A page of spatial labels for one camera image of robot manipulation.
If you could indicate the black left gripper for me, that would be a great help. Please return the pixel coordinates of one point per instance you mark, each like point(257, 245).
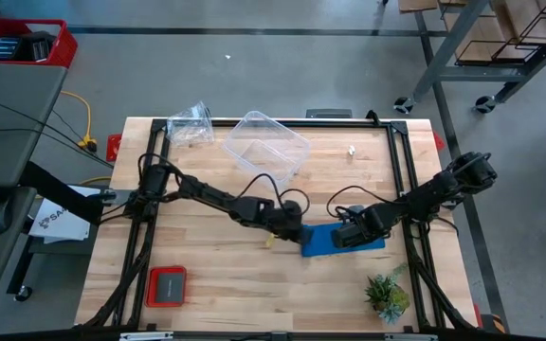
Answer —
point(287, 220)

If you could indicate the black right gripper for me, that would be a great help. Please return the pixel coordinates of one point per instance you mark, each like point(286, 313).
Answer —
point(353, 233)

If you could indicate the blue bandage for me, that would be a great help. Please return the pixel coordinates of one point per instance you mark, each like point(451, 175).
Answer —
point(320, 244)

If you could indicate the clear plastic container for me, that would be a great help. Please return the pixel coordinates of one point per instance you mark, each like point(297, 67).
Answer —
point(273, 142)

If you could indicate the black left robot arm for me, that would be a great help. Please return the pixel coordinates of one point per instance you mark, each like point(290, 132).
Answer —
point(206, 192)

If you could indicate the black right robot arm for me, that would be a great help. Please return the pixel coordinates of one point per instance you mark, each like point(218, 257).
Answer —
point(434, 189)

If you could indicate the yellow tag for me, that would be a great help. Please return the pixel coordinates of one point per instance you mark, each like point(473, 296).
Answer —
point(270, 240)

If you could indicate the green succulent plant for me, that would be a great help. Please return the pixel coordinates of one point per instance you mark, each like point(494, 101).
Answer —
point(387, 296)

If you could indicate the small white paper scrap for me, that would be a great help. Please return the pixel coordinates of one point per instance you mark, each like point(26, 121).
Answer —
point(351, 150)

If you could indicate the red clamp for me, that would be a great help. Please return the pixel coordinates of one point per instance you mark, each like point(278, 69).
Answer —
point(439, 141)
point(114, 148)

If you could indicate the clear plastic bag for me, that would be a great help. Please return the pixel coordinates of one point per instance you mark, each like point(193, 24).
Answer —
point(190, 128)

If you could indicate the black box in tray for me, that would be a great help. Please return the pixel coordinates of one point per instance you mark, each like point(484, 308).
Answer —
point(169, 288)

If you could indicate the black workbench caster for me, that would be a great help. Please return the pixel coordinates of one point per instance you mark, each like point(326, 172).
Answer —
point(403, 104)
point(485, 103)

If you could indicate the red tray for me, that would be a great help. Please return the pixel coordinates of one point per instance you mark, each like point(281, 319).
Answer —
point(150, 286)

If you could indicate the white printed paper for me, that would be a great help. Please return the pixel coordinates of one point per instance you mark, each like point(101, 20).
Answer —
point(62, 225)

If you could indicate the black support beam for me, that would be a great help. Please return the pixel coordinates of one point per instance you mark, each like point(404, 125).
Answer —
point(41, 335)

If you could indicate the black desk caster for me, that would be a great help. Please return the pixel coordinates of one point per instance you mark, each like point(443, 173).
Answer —
point(23, 293)

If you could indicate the red plastic basket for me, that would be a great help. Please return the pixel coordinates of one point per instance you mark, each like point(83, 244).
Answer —
point(67, 47)

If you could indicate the black electronic device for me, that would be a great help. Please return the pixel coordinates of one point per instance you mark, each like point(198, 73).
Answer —
point(5, 47)
point(41, 47)

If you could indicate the black aluminium table frame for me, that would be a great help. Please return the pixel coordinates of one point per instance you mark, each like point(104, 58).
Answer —
point(339, 124)

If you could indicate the silver bracket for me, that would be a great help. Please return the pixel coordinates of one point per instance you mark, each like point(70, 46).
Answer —
point(410, 337)
point(146, 336)

